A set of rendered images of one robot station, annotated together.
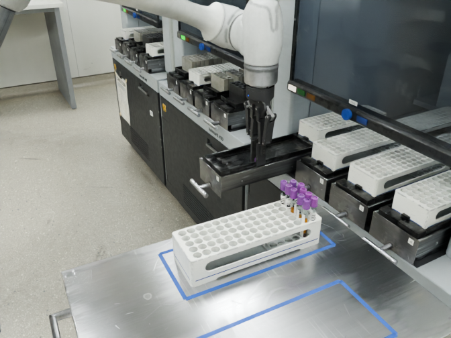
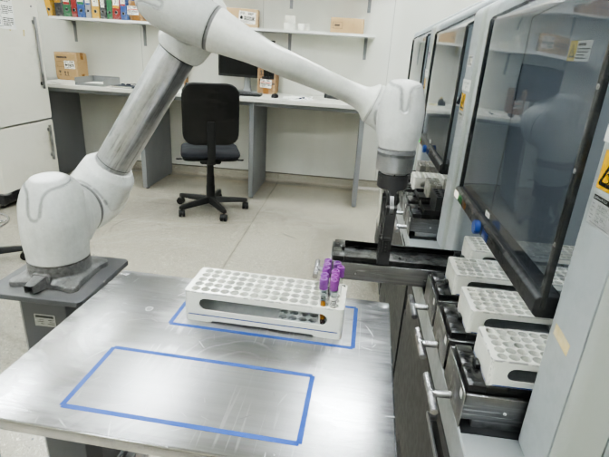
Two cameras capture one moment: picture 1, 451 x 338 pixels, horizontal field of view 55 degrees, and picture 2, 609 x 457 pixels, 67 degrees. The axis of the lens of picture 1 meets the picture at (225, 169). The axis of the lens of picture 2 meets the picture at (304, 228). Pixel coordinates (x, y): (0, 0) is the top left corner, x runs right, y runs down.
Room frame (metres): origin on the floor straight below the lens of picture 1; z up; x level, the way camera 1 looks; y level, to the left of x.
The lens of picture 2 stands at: (0.10, -0.54, 1.31)
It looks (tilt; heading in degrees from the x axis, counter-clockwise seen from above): 21 degrees down; 34
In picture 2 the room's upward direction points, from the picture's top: 4 degrees clockwise
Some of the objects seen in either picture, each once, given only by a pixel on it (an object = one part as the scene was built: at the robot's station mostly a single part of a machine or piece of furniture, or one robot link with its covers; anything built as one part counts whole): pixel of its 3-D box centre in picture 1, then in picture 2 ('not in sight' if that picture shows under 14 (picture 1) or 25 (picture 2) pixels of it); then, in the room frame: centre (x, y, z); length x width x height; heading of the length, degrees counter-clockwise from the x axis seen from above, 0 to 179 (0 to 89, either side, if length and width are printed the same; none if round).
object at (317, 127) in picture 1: (342, 125); (524, 258); (1.34, -0.39, 0.83); 0.30 x 0.10 x 0.06; 119
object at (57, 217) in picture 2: not in sight; (55, 215); (0.66, 0.64, 0.87); 0.18 x 0.16 x 0.22; 30
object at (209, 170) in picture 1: (298, 151); (449, 270); (1.25, -0.23, 0.78); 0.73 x 0.14 x 0.09; 119
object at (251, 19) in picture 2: not in sight; (240, 18); (3.50, 2.62, 1.54); 0.33 x 0.20 x 0.15; 126
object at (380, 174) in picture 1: (401, 168); (538, 318); (1.04, -0.48, 0.83); 0.30 x 0.10 x 0.06; 119
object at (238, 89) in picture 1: (238, 93); (436, 200); (1.61, -0.05, 0.85); 0.12 x 0.02 x 0.06; 29
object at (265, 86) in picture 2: not in sight; (268, 80); (3.63, 2.38, 1.02); 0.22 x 0.17 x 0.24; 29
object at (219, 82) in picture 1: (219, 82); (430, 189); (1.74, 0.02, 0.85); 0.12 x 0.02 x 0.06; 30
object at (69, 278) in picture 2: not in sight; (55, 267); (0.64, 0.62, 0.73); 0.22 x 0.18 x 0.06; 29
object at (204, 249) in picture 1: (248, 237); (267, 301); (0.71, -0.05, 0.85); 0.30 x 0.10 x 0.06; 117
